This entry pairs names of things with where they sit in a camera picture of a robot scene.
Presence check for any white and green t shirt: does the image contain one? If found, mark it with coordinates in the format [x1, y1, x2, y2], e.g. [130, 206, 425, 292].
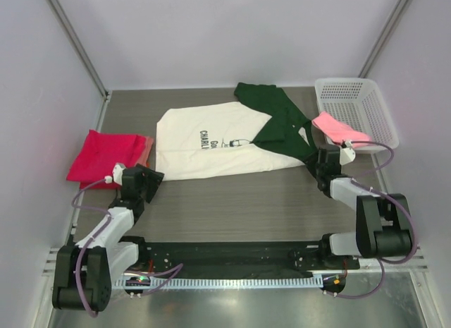
[156, 83, 318, 181]

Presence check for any pink t shirt in basket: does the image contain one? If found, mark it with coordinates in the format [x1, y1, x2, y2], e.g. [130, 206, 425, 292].
[311, 111, 373, 148]

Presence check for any folded salmon t shirt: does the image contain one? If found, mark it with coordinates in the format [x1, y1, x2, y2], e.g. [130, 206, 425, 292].
[136, 136, 154, 167]

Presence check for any right aluminium corner post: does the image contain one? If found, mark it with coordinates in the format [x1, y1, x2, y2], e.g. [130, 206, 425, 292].
[359, 0, 413, 78]

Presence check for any white perforated plastic basket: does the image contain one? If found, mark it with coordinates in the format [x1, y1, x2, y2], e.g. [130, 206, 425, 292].
[314, 78, 399, 149]

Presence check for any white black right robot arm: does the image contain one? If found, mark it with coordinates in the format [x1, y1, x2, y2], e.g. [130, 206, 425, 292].
[306, 145, 418, 269]

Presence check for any aluminium frame rail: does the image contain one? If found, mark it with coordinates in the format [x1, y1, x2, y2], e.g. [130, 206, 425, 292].
[42, 245, 429, 277]

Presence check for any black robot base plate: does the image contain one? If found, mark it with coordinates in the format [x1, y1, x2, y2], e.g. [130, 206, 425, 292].
[131, 237, 360, 272]

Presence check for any left aluminium corner post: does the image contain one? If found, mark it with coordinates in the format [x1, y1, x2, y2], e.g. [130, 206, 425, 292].
[47, 0, 109, 100]

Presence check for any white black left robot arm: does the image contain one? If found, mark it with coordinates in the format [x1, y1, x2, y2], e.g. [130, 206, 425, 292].
[52, 163, 164, 317]

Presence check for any aluminium corner post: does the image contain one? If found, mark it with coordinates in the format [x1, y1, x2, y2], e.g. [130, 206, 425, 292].
[359, 0, 413, 78]
[47, 0, 109, 100]

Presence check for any folded magenta t shirt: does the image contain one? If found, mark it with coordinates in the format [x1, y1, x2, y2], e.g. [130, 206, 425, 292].
[66, 130, 147, 188]

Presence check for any white slotted cable duct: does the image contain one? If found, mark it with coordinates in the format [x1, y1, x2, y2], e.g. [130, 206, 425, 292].
[112, 274, 323, 291]

